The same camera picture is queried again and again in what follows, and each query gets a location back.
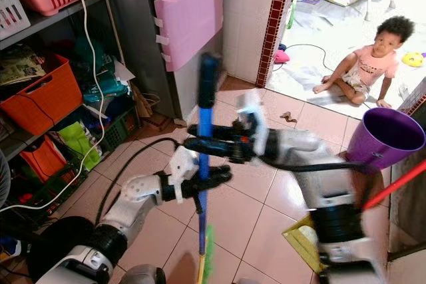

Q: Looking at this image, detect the white electric fan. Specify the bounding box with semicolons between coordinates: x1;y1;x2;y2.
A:
0;154;11;206

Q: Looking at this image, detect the lime green bag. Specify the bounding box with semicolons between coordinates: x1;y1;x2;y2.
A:
57;121;104;172

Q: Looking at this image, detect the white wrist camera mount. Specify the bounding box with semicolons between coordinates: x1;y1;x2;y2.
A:
236;90;270;165
168;146;202;205

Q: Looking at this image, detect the orange plastic crate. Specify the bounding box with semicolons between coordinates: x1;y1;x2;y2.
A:
1;54;84;136

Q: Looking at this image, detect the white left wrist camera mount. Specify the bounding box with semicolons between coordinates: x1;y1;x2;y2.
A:
168;146;202;205

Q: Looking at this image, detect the orange cloth bag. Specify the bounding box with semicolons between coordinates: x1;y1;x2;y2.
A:
19;136;69;184

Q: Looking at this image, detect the black floor cable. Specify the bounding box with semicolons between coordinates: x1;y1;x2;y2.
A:
281;43;337;80

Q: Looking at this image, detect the yellow round toy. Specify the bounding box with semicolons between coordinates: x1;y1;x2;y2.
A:
401;51;425;69

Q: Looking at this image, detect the grey metal cabinet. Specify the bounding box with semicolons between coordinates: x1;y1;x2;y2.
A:
106;0;226;124

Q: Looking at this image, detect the pink foam board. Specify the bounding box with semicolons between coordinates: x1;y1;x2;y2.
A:
154;0;224;73

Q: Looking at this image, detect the grey metal shelf rack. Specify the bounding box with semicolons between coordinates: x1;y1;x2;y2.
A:
0;0;127;245

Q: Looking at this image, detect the brown paper bag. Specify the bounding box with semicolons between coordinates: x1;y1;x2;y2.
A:
132;83;154;120

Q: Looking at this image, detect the green plastic toy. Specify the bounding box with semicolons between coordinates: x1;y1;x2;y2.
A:
286;0;298;32

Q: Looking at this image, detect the white plastic basket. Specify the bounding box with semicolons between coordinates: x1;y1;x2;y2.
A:
0;0;31;41

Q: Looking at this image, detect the purple plastic bucket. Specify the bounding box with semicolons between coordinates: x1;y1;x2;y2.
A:
346;106;426;174

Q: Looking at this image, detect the printed paper bag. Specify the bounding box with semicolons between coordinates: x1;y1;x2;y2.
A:
0;48;49;86

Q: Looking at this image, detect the blue handled green broom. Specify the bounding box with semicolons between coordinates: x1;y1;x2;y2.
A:
195;53;222;284

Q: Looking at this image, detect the grey robot left leg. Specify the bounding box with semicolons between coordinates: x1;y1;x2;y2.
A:
118;264;167;284

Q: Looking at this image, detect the blue white package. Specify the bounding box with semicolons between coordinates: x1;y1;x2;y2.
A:
0;234;17;258

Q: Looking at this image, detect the green plastic crate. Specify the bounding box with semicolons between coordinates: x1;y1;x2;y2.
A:
17;164;91;212
90;108;139;155

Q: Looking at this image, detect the teal plastic bag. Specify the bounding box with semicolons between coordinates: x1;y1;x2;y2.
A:
73;35;130;106

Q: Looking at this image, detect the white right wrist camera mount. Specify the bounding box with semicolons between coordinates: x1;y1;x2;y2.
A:
236;90;270;165

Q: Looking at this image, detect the child in pink shirt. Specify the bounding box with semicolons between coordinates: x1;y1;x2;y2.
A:
313;16;416;108

